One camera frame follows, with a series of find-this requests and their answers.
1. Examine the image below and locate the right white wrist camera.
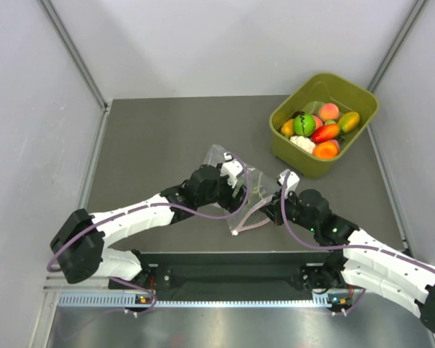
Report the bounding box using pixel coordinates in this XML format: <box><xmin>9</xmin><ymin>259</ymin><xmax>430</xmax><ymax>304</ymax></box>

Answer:
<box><xmin>277</xmin><ymin>170</ymin><xmax>300</xmax><ymax>197</ymax></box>

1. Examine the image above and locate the white fake cauliflower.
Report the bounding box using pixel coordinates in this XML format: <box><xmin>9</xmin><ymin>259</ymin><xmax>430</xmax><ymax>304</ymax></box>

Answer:
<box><xmin>289</xmin><ymin>136</ymin><xmax>316</xmax><ymax>154</ymax></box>

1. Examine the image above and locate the yellow green fake mango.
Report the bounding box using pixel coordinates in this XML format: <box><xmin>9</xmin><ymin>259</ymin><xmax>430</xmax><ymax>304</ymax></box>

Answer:
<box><xmin>337</xmin><ymin>111</ymin><xmax>360</xmax><ymax>134</ymax></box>

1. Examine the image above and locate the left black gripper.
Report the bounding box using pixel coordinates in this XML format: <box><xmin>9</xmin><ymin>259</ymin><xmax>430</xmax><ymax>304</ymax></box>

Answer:
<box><xmin>196</xmin><ymin>172</ymin><xmax>247</xmax><ymax>214</ymax></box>

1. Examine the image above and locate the lower fake peach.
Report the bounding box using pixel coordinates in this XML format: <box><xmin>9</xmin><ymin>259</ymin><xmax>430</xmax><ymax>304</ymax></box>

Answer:
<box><xmin>312</xmin><ymin>115</ymin><xmax>324</xmax><ymax>130</ymax></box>

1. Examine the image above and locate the upper fake peach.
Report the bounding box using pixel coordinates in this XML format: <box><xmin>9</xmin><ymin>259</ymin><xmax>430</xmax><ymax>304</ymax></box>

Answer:
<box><xmin>318</xmin><ymin>103</ymin><xmax>340</xmax><ymax>122</ymax></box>

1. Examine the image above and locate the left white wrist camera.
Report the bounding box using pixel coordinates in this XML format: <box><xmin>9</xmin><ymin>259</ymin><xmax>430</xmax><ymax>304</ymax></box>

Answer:
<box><xmin>220</xmin><ymin>152</ymin><xmax>248</xmax><ymax>189</ymax></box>

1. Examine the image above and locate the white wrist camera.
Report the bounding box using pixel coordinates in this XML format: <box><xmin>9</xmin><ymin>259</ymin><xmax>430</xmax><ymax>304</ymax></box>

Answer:
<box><xmin>220</xmin><ymin>152</ymin><xmax>248</xmax><ymax>189</ymax></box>
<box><xmin>277</xmin><ymin>170</ymin><xmax>300</xmax><ymax>197</ymax></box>

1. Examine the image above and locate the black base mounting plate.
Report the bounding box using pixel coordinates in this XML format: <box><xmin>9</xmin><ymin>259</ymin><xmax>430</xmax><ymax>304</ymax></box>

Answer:
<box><xmin>107</xmin><ymin>249</ymin><xmax>381</xmax><ymax>302</ymax></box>

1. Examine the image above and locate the white toothed cable rail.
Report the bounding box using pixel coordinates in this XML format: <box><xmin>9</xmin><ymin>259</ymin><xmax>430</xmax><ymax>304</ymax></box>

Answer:
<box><xmin>57</xmin><ymin>292</ymin><xmax>350</xmax><ymax>309</ymax></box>

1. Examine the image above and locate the pink fake peach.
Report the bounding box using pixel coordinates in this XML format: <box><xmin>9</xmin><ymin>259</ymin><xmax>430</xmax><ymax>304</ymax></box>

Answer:
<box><xmin>330</xmin><ymin>139</ymin><xmax>340</xmax><ymax>151</ymax></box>

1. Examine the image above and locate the red orange fake mango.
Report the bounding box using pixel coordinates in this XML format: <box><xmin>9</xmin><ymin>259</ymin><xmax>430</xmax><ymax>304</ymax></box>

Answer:
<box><xmin>310</xmin><ymin>123</ymin><xmax>340</xmax><ymax>144</ymax></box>

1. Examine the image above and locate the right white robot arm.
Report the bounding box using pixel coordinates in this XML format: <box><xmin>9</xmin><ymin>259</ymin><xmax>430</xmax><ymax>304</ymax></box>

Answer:
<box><xmin>260</xmin><ymin>189</ymin><xmax>435</xmax><ymax>334</ymax></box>

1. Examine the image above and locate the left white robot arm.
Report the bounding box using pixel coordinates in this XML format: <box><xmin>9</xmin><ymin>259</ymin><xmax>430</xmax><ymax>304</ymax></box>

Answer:
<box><xmin>50</xmin><ymin>159</ymin><xmax>249</xmax><ymax>288</ymax></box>

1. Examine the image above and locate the orange fake fruit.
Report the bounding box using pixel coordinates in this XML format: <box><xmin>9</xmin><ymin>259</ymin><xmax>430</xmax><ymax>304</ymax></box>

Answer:
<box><xmin>313</xmin><ymin>141</ymin><xmax>340</xmax><ymax>160</ymax></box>

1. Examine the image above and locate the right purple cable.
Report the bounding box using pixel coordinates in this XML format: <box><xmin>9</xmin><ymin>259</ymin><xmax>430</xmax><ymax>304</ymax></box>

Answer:
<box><xmin>279</xmin><ymin>170</ymin><xmax>435</xmax><ymax>316</ymax></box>

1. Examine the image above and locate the green fake watermelon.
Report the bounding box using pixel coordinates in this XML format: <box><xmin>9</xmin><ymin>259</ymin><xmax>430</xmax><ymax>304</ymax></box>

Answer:
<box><xmin>293</xmin><ymin>114</ymin><xmax>316</xmax><ymax>137</ymax></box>

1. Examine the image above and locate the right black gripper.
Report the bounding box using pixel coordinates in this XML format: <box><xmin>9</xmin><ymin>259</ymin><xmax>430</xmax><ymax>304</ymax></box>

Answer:
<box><xmin>260</xmin><ymin>187</ymin><xmax>318</xmax><ymax>232</ymax></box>

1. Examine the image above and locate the olive green plastic bin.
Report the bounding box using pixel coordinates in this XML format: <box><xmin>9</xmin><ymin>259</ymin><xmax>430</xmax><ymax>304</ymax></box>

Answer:
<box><xmin>269</xmin><ymin>72</ymin><xmax>379</xmax><ymax>178</ymax></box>

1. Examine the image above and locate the clear zip top bag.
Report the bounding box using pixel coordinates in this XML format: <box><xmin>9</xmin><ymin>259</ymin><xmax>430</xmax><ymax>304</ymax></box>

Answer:
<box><xmin>204</xmin><ymin>144</ymin><xmax>280</xmax><ymax>236</ymax></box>

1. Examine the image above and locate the yellow fake orange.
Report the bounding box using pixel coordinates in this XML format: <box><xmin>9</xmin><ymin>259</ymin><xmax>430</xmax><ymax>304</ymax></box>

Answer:
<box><xmin>280</xmin><ymin>118</ymin><xmax>294</xmax><ymax>138</ymax></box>

